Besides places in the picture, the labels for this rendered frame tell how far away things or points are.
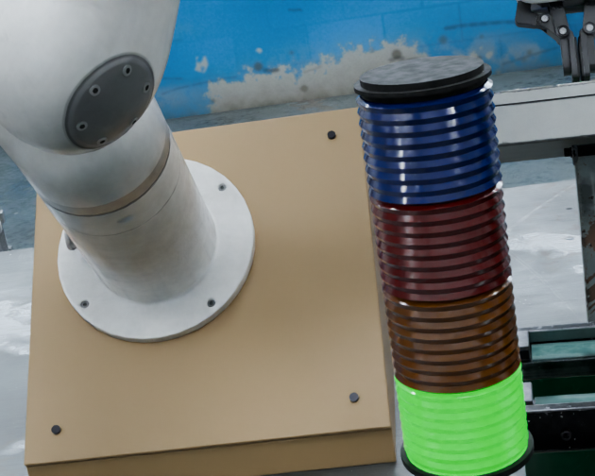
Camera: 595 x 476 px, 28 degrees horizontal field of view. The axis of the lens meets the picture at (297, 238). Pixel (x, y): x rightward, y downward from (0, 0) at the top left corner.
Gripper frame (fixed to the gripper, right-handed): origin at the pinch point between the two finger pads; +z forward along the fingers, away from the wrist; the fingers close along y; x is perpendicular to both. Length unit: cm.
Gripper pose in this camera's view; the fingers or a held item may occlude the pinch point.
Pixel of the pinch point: (578, 60)
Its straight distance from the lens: 112.3
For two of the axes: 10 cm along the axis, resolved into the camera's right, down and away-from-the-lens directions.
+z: 0.6, 9.8, -1.8
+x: 2.1, 1.6, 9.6
